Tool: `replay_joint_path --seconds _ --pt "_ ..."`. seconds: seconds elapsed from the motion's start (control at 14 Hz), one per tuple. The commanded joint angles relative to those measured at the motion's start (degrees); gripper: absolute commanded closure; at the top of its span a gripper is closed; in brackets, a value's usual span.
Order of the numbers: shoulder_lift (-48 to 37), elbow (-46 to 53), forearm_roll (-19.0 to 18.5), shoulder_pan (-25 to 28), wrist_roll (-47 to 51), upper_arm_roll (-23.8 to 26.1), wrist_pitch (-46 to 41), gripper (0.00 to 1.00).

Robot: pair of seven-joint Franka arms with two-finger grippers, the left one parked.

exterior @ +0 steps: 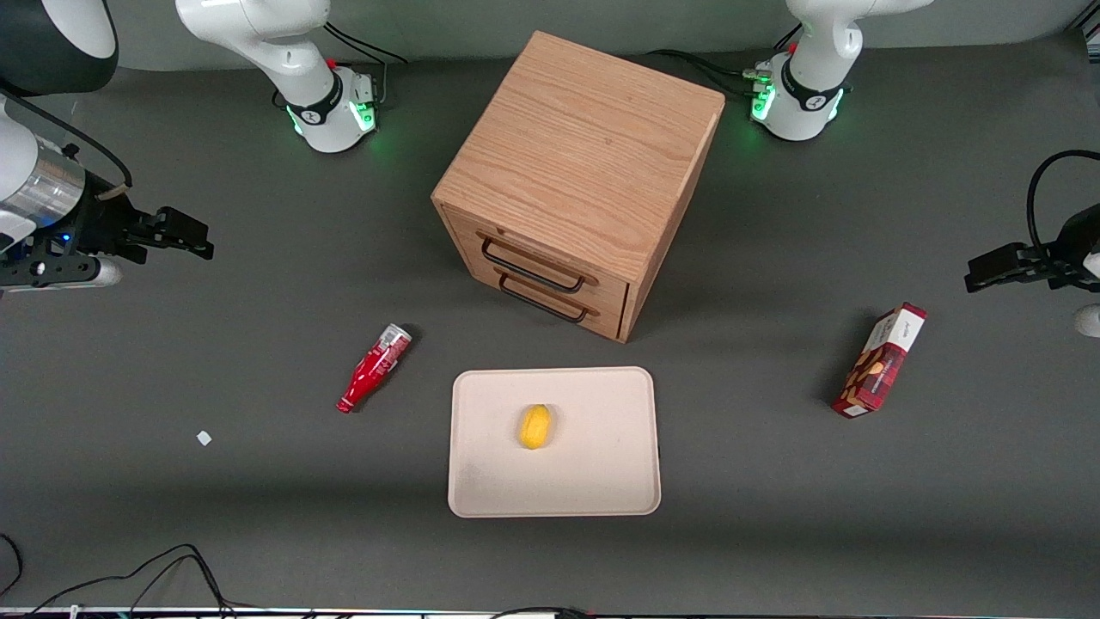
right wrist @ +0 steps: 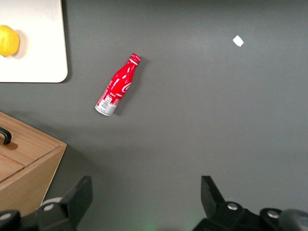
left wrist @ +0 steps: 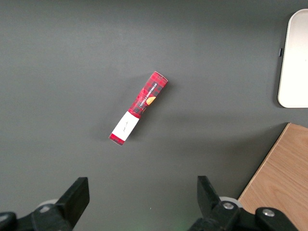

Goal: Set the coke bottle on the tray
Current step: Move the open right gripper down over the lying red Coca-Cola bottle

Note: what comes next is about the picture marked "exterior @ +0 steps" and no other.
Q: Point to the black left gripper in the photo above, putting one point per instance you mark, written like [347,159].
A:
[1068,250]

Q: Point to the wooden drawer cabinet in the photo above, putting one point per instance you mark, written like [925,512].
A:
[584,155]

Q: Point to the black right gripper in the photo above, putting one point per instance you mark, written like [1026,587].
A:
[101,226]

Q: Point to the yellow lemon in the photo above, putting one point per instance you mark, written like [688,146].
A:
[534,426]

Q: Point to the red cookie box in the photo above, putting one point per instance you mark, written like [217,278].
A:
[876,365]

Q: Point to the beige rectangular tray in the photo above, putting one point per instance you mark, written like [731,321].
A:
[593,447]

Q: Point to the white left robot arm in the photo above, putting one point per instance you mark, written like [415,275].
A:
[808,77]

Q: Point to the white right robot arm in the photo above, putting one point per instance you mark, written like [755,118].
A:
[275,52]

